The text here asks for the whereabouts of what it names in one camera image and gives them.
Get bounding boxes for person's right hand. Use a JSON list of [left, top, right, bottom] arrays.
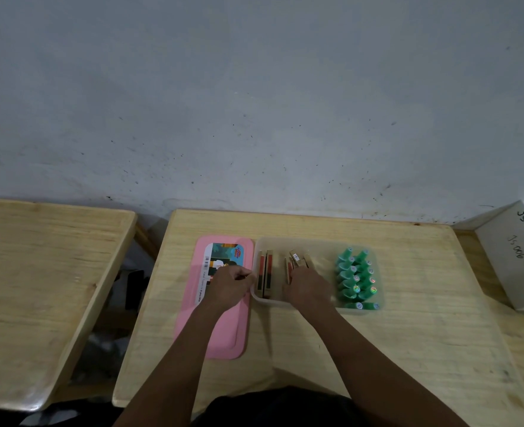
[[282, 266, 336, 314]]

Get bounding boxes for person's left hand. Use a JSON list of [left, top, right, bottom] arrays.
[[203, 264, 257, 313]]

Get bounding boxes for clear plastic container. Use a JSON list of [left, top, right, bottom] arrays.
[[249, 237, 385, 316]]

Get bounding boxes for group of tan boxes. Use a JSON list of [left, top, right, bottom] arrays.
[[256, 248, 316, 301]]

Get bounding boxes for pink lid with picture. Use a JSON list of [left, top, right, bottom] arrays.
[[172, 235, 256, 361]]

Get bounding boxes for group of teal bottles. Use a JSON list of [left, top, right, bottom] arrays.
[[335, 246, 382, 312]]

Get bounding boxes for person's right forearm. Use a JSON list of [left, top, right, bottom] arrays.
[[302, 302, 472, 427]]

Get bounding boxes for person's left forearm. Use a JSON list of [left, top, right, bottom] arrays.
[[113, 299, 232, 427]]

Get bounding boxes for person's black shorts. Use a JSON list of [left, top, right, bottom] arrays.
[[190, 385, 369, 427]]

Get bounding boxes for white cardboard box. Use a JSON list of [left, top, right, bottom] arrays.
[[453, 199, 524, 314]]

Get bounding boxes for light wooden table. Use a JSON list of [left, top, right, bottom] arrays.
[[0, 196, 138, 413]]

